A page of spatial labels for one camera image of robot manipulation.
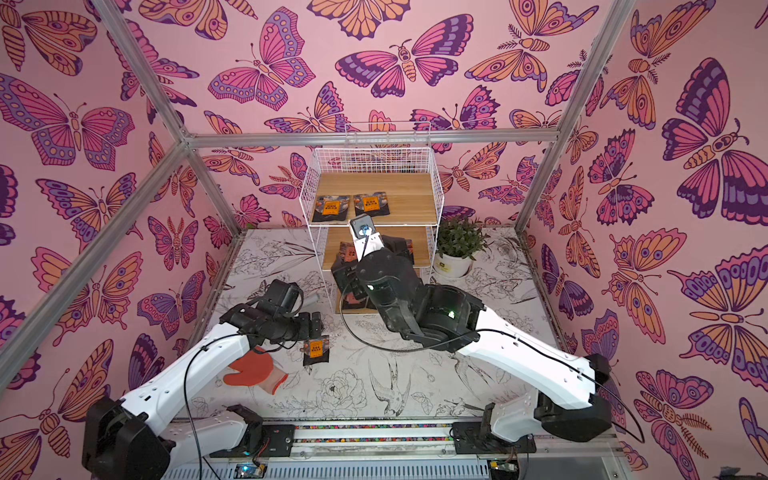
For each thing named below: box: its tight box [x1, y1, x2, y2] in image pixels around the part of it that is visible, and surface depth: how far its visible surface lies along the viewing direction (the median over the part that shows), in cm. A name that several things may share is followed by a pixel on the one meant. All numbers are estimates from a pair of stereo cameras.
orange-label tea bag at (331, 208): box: [312, 195, 351, 222], surface depth 70 cm
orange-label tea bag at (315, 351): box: [299, 338, 330, 366], surface depth 89 cm
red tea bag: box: [339, 241, 358, 263], surface depth 83 cm
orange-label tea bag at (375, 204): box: [353, 191, 391, 217], surface depth 71 cm
